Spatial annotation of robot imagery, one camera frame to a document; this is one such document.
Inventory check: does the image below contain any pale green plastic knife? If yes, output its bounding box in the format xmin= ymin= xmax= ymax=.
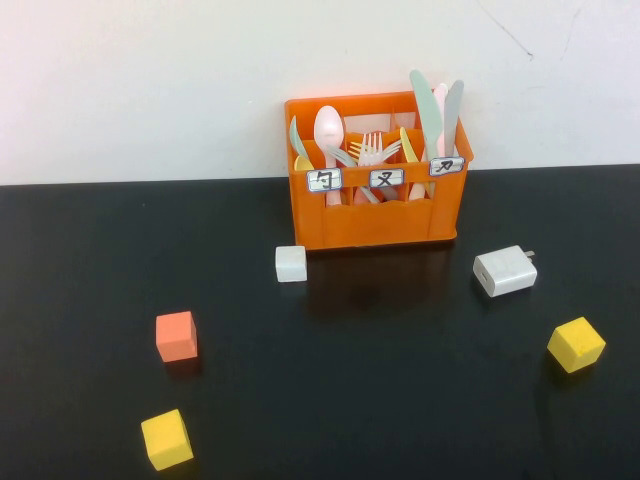
xmin=408 ymin=69 xmax=445 ymax=162

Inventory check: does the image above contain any yellow plastic knife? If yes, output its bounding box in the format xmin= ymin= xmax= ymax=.
xmin=398 ymin=126 xmax=421 ymax=164

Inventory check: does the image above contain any paper label spoon character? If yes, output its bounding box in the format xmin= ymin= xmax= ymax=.
xmin=305 ymin=167 xmax=344 ymax=193

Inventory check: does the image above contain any orange plastic cutlery holder crate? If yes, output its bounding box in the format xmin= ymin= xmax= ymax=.
xmin=283 ymin=90 xmax=475 ymax=251

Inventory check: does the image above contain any yellow foam cube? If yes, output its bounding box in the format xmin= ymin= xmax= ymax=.
xmin=546 ymin=316 xmax=607 ymax=374
xmin=140 ymin=408 xmax=195 ymax=472

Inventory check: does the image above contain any pink plastic spoon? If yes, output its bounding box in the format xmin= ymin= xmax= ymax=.
xmin=313 ymin=104 xmax=347 ymax=207

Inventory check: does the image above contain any white USB wall charger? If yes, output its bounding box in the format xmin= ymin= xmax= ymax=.
xmin=472 ymin=244 xmax=539 ymax=299

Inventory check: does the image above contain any white plastic fork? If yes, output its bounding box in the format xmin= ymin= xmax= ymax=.
xmin=355 ymin=132 xmax=385 ymax=168

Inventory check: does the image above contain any paper label knife character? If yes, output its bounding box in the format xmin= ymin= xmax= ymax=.
xmin=428 ymin=156 xmax=467 ymax=177

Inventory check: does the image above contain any pink plastic knife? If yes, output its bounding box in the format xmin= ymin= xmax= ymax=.
xmin=409 ymin=82 xmax=450 ymax=201

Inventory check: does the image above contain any grey plastic knife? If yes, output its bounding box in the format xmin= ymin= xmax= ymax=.
xmin=443 ymin=79 xmax=466 ymax=160

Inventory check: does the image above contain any white foam cube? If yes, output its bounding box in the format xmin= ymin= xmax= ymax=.
xmin=274 ymin=244 xmax=309 ymax=284

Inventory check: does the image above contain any paper label fork character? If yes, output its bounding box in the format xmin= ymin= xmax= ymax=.
xmin=369 ymin=168 xmax=406 ymax=189

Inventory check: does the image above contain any green plastic spoon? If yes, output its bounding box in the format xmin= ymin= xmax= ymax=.
xmin=289 ymin=114 xmax=315 ymax=169

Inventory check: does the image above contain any orange foam cube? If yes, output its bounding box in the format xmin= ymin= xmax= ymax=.
xmin=155 ymin=310 xmax=199 ymax=364

